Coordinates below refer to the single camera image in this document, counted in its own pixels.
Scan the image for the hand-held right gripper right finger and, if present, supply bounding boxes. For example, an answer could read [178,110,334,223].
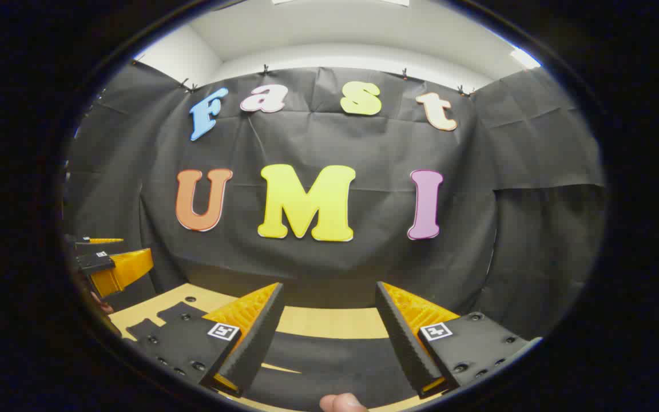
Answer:
[375,280,543,399]

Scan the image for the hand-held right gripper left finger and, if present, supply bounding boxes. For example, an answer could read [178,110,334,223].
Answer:
[129,282,284,398]

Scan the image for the dark grey jeans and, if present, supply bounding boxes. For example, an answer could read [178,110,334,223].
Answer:
[125,302,422,411]

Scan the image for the black backdrop cloth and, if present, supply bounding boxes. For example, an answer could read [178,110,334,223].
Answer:
[62,60,606,344]

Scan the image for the ceiling light panel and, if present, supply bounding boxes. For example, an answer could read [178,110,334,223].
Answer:
[272,0,410,6]
[510,47,542,70]

